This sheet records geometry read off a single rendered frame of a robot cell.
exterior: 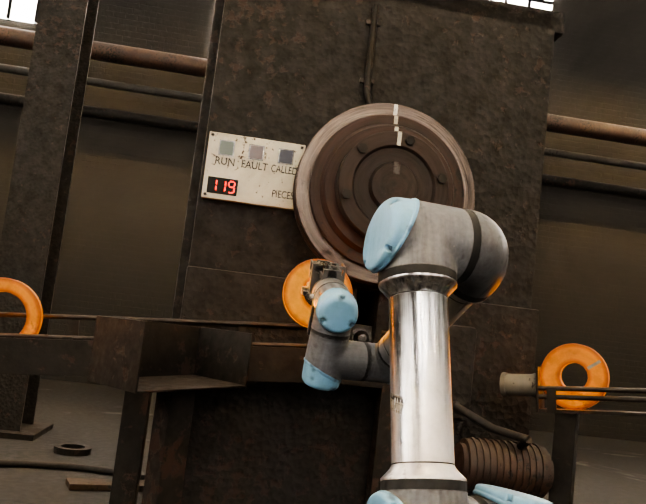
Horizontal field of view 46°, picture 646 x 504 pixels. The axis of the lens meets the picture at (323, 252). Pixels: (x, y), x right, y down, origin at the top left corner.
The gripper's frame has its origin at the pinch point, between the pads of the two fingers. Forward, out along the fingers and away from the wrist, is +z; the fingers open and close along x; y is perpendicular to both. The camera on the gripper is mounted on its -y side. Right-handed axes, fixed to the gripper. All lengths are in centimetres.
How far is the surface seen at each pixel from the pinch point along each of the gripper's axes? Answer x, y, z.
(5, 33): 250, 87, 596
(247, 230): 16.5, 5.6, 36.0
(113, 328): 42.2, -10.9, -14.4
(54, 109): 128, 27, 289
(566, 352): -62, -10, 2
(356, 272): -11.6, 0.7, 18.9
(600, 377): -69, -13, -4
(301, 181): 4.8, 21.3, 24.3
